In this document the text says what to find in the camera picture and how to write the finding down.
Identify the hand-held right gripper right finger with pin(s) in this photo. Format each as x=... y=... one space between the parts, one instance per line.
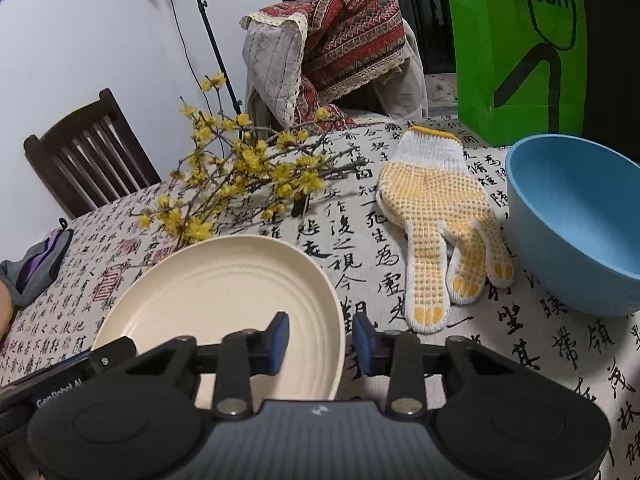
x=362 y=345

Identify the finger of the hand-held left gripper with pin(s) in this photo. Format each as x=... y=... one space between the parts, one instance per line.
x=112 y=353

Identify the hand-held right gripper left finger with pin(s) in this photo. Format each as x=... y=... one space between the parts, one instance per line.
x=280 y=342

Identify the cream plate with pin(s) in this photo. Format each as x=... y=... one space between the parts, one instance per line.
x=225 y=290

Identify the blue bowl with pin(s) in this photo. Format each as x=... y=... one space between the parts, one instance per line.
x=575 y=220

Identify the grey purple cloth pouch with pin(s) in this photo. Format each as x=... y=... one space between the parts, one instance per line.
x=40 y=260

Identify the calligraphy print tablecloth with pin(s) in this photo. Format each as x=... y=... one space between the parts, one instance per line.
x=500 y=360

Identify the yellow dotted work glove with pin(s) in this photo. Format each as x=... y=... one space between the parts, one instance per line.
x=430 y=195

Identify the yellow flower branches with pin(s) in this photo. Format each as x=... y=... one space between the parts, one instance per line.
x=250 y=160

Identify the dark wooden chair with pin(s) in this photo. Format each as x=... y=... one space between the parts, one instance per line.
x=90 y=150

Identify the beige covered armchair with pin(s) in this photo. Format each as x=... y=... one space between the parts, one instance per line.
x=405 y=85

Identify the grey quilted cushion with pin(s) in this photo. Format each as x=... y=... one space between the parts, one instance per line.
x=275 y=60

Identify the red patterned blanket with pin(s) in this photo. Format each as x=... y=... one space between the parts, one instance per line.
x=350 y=35

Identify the green paper bag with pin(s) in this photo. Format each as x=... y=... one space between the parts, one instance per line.
x=490 y=60

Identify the studio light on stand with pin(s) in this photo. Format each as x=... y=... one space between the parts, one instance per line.
x=202 y=6

